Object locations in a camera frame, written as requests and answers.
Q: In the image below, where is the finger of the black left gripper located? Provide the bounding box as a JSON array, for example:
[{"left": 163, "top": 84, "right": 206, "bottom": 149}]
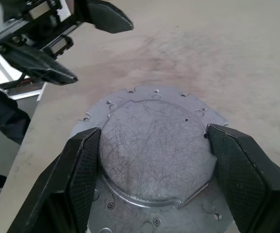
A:
[
  {"left": 0, "top": 45, "right": 79, "bottom": 85},
  {"left": 81, "top": 0, "right": 134, "bottom": 34}
]

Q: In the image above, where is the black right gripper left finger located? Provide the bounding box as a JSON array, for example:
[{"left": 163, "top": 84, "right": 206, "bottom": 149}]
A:
[{"left": 7, "top": 127, "right": 102, "bottom": 233}]

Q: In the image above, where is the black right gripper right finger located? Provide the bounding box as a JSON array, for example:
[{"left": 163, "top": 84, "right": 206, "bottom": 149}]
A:
[{"left": 206, "top": 123, "right": 280, "bottom": 233}]

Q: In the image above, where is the black rounded bulky shape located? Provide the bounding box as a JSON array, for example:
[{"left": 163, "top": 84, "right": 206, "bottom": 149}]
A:
[{"left": 0, "top": 72, "right": 32, "bottom": 194}]

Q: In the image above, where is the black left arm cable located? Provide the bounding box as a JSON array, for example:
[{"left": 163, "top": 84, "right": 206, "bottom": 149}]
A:
[{"left": 0, "top": 72, "right": 31, "bottom": 89}]

